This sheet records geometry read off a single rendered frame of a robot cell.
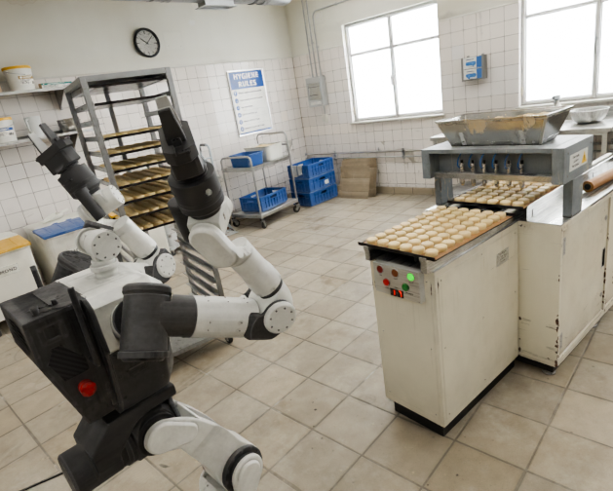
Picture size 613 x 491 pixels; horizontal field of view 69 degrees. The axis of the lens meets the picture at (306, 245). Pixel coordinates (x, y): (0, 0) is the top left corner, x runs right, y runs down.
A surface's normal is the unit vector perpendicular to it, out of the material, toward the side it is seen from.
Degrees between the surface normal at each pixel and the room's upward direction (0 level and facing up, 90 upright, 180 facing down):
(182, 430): 90
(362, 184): 67
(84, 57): 90
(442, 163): 90
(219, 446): 90
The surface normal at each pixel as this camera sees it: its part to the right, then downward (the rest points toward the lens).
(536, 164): -0.75, 0.33
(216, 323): 0.47, 0.34
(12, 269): 0.75, 0.14
